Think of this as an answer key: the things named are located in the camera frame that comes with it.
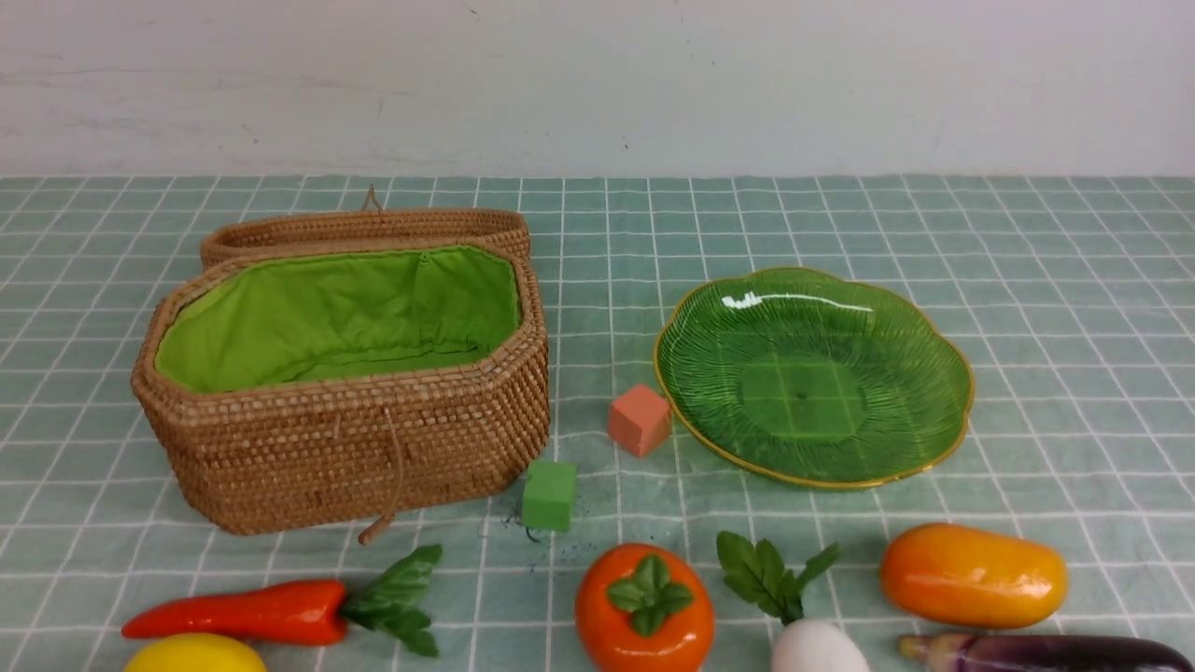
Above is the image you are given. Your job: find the orange persimmon with green calyx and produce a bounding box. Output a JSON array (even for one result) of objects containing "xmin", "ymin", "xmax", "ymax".
[{"xmin": 572, "ymin": 543, "xmax": 716, "ymax": 671}]

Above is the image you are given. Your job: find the white radish with green leaves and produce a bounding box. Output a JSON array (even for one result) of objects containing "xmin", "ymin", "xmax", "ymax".
[{"xmin": 716, "ymin": 530, "xmax": 870, "ymax": 671}]

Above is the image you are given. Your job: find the red carrot with green leaves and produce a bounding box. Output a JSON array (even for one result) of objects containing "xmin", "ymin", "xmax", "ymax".
[{"xmin": 120, "ymin": 544, "xmax": 443, "ymax": 659}]

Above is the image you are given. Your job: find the orange yellow mango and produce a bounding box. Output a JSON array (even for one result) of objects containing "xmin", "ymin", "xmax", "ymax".
[{"xmin": 880, "ymin": 523, "xmax": 1070, "ymax": 630}]

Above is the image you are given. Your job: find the yellow lemon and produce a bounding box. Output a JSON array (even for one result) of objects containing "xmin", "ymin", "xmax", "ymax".
[{"xmin": 124, "ymin": 634, "xmax": 268, "ymax": 672}]

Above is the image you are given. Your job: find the orange foam cube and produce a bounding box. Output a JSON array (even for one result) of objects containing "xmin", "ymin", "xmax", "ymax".
[{"xmin": 607, "ymin": 385, "xmax": 673, "ymax": 458}]

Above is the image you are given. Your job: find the green foam cube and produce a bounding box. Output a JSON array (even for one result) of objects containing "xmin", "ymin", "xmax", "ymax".
[{"xmin": 521, "ymin": 459, "xmax": 577, "ymax": 533}]

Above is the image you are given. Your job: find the green glass leaf plate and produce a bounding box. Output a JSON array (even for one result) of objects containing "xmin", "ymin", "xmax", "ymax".
[{"xmin": 652, "ymin": 267, "xmax": 978, "ymax": 491}]

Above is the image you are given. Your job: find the woven wicker basket lid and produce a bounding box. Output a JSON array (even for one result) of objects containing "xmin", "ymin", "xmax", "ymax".
[{"xmin": 198, "ymin": 188, "xmax": 532, "ymax": 269}]

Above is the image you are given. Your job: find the woven wicker basket green lining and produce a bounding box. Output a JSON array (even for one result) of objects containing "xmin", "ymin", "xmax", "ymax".
[{"xmin": 131, "ymin": 237, "xmax": 552, "ymax": 545}]

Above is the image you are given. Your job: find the purple eggplant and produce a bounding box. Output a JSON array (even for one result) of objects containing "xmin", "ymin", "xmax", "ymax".
[{"xmin": 897, "ymin": 633, "xmax": 1191, "ymax": 671}]

